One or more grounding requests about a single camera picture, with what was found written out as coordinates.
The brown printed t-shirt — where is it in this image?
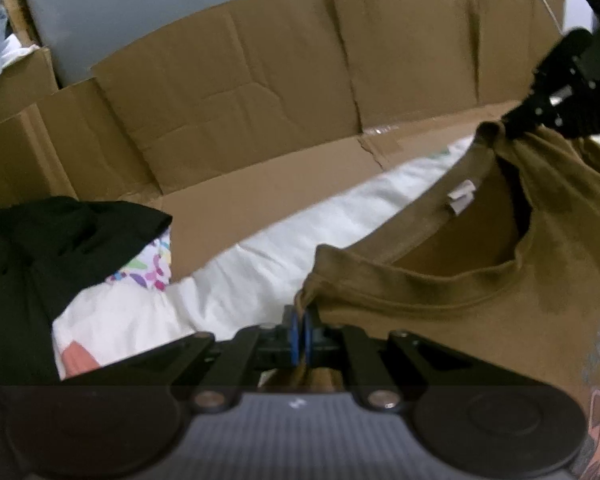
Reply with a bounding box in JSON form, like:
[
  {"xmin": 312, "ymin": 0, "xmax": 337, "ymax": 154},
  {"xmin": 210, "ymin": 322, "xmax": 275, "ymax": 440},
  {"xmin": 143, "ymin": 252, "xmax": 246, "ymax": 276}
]
[{"xmin": 272, "ymin": 120, "xmax": 600, "ymax": 480}]

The black garment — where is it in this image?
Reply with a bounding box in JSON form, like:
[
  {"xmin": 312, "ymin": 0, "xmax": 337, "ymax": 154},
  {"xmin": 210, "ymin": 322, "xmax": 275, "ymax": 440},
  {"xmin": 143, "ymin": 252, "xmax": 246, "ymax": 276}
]
[{"xmin": 0, "ymin": 196, "xmax": 174, "ymax": 387}]

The white printed bedsheet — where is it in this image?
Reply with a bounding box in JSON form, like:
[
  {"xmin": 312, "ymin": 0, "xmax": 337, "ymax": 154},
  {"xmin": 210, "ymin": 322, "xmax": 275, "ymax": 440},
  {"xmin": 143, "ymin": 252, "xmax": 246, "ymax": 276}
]
[{"xmin": 52, "ymin": 135, "xmax": 481, "ymax": 382}]

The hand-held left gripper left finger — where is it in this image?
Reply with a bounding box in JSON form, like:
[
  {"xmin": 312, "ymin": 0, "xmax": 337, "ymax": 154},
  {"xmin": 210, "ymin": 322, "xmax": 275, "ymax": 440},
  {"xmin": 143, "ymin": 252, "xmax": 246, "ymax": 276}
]
[{"xmin": 62, "ymin": 305, "xmax": 302, "ymax": 413}]

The colourful printed cloth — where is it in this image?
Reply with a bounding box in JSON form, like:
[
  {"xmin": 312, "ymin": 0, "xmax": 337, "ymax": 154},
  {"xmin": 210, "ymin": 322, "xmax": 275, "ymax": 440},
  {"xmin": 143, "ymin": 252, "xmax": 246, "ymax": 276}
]
[{"xmin": 105, "ymin": 227, "xmax": 173, "ymax": 293}]

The large flattened cardboard sheet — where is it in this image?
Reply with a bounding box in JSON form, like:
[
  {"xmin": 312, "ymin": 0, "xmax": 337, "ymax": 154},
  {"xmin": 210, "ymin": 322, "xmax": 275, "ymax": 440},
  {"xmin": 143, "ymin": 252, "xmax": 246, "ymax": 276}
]
[{"xmin": 0, "ymin": 0, "xmax": 567, "ymax": 283}]

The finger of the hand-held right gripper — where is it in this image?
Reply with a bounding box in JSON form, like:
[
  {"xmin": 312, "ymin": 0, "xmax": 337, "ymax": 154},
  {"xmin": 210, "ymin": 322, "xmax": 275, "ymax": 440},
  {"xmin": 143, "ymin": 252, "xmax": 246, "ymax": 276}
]
[{"xmin": 501, "ymin": 28, "xmax": 596, "ymax": 139}]

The small cardboard box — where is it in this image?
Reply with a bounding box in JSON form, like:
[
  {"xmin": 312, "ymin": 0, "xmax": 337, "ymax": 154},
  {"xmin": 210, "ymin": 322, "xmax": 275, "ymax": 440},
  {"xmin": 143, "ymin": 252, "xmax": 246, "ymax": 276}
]
[{"xmin": 0, "ymin": 46, "xmax": 61, "ymax": 128}]

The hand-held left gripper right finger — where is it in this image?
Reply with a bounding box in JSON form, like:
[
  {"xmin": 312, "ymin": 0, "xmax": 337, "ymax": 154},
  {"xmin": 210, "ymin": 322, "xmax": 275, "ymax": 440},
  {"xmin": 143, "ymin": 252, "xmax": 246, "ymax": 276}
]
[{"xmin": 304, "ymin": 309, "xmax": 537, "ymax": 413}]

